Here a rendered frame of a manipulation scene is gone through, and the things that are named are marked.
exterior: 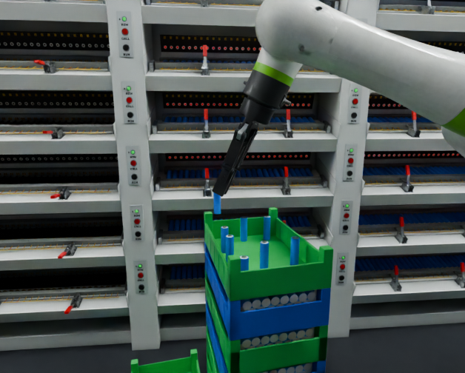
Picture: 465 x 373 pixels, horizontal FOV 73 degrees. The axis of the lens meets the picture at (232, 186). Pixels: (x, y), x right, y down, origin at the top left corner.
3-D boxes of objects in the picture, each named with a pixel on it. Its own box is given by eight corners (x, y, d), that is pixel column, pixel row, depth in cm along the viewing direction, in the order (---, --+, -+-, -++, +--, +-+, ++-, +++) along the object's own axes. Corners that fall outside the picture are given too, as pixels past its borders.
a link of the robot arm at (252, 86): (254, 71, 75) (244, 64, 67) (298, 92, 73) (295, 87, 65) (243, 95, 77) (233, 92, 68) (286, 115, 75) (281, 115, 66)
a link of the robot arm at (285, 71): (323, 29, 70) (279, 10, 71) (328, 14, 59) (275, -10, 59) (295, 89, 75) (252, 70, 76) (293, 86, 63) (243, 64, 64)
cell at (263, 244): (269, 271, 66) (270, 242, 65) (261, 272, 66) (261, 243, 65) (266, 267, 68) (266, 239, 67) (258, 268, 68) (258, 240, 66)
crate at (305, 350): (326, 360, 64) (329, 324, 62) (229, 378, 59) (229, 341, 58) (273, 286, 93) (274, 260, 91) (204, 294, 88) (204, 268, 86)
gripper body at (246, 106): (272, 109, 67) (253, 148, 70) (278, 110, 75) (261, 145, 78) (241, 94, 68) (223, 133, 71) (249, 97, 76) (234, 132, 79)
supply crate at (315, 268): (332, 287, 61) (334, 249, 59) (229, 301, 56) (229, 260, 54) (275, 234, 89) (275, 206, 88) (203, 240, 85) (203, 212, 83)
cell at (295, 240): (292, 239, 67) (292, 268, 68) (300, 238, 67) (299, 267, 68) (289, 236, 68) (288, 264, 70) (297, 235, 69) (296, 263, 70)
